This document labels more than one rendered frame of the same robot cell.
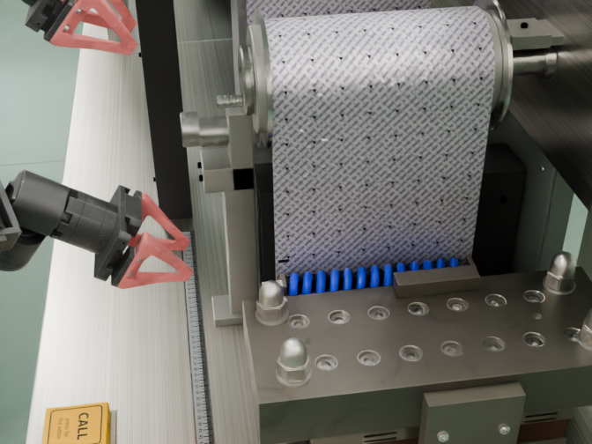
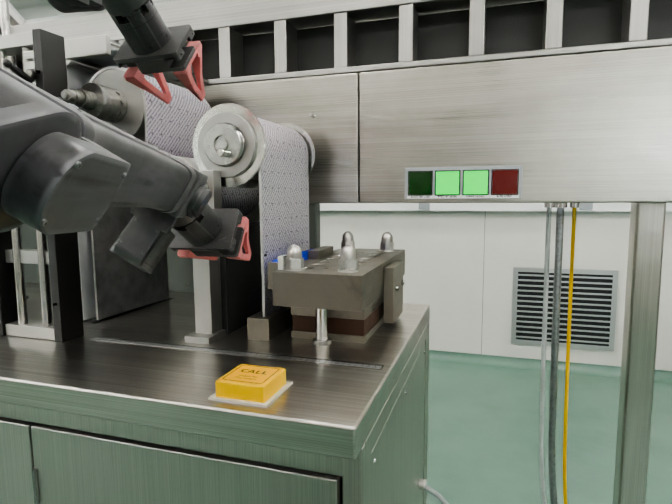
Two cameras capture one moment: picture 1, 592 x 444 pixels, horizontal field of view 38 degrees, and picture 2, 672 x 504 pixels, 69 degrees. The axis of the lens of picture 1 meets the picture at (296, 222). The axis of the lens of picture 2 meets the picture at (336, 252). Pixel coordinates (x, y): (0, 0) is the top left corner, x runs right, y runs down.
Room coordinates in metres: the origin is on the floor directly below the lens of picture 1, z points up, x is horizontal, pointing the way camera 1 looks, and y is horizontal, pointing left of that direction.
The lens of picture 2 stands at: (0.28, 0.76, 1.16)
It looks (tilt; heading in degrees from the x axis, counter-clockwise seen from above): 7 degrees down; 296
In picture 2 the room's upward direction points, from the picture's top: straight up
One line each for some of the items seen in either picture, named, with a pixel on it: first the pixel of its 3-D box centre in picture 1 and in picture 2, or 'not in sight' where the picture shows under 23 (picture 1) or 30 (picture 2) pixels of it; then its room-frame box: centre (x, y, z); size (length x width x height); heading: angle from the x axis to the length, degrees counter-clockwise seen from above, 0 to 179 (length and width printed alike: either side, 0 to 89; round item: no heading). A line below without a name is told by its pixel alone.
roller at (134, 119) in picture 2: not in sight; (156, 115); (1.12, -0.06, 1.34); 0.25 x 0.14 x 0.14; 98
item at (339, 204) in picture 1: (377, 209); (287, 220); (0.82, -0.09, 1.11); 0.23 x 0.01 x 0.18; 98
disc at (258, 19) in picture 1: (262, 79); (228, 145); (0.86, 0.04, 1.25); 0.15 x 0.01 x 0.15; 8
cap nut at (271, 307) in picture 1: (271, 299); (294, 257); (0.73, 0.03, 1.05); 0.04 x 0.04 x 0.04
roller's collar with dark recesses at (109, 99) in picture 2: not in sight; (102, 103); (1.10, 0.10, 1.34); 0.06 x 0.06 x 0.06; 8
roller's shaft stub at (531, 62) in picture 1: (519, 61); not in sight; (0.90, -0.25, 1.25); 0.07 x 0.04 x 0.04; 98
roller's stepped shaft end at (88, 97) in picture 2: not in sight; (77, 97); (1.09, 0.16, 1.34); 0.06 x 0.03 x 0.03; 98
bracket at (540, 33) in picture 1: (529, 32); not in sight; (0.90, -0.26, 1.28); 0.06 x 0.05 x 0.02; 98
